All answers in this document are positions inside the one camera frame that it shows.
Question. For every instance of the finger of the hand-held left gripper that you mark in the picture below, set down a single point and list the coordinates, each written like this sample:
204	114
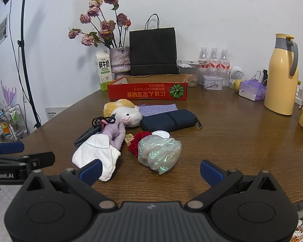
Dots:
41	159
10	148

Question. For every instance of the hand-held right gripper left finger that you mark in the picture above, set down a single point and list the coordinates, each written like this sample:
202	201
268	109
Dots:
91	172

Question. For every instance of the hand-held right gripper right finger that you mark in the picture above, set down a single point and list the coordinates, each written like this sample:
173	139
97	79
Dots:
212	172

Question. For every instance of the white cloth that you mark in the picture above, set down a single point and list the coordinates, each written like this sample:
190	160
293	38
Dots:
96	153

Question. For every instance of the lilac fuzzy sock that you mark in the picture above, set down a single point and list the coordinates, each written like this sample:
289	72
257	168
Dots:
115	134

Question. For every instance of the red fabric rose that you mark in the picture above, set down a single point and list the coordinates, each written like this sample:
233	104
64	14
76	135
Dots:
135	145

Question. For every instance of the iridescent plastic bag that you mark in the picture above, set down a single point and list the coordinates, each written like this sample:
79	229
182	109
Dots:
157	153

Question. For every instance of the navy zip pouch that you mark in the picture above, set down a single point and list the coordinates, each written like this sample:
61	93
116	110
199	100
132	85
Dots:
166	121

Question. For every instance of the red cardboard box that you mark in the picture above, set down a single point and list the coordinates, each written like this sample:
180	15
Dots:
146	92

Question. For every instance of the metal shelf cart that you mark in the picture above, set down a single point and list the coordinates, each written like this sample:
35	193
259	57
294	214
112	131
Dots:
7	123

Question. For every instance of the small wooden block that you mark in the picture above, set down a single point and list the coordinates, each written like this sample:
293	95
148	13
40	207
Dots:
128	140

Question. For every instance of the white ribbed lid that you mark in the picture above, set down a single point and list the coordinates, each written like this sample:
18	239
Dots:
161	134

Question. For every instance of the white orange plush toy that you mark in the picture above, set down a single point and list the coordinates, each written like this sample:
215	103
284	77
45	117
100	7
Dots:
127	113

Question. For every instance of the lilac woven cloth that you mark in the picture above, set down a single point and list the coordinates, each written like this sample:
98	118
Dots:
157	109

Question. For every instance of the floral tin box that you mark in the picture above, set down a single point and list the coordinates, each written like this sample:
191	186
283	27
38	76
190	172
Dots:
212	82

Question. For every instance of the yellow green pear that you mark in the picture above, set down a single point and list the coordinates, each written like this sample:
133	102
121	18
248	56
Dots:
237	84

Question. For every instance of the purple tissue pack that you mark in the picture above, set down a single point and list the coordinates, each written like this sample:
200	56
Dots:
252	89

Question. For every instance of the black light stand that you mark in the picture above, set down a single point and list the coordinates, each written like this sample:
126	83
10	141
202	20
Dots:
24	55

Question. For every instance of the clear jar of seeds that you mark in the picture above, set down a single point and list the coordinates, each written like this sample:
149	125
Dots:
190	78

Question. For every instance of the white green milk carton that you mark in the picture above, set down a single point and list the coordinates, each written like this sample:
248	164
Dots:
104	70

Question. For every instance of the small white fan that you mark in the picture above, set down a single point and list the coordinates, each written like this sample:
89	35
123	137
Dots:
237	72

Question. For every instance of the flat white carton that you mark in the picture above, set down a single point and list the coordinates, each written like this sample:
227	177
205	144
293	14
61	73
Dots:
192	62

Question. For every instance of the yellow thermos jug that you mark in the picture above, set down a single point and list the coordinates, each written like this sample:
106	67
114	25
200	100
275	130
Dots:
280	80

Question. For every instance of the black paper bag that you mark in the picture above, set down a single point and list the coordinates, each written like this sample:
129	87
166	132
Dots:
153	53

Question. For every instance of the dried rose bouquet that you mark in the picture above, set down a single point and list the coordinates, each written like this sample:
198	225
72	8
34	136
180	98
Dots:
104	26

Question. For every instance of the purple flower wall sticker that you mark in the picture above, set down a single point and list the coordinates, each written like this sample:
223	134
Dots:
8	93

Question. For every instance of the wall poster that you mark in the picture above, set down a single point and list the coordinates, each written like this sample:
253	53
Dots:
2	30

